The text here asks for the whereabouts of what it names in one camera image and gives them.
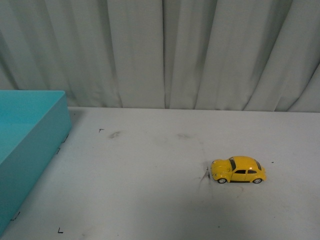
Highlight turquoise storage box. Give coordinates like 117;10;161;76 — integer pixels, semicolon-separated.
0;90;72;232

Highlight yellow beetle toy car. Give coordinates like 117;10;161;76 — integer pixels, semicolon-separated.
210;156;267;184

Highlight pale grey-green curtain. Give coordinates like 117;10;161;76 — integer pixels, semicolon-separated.
0;0;320;112

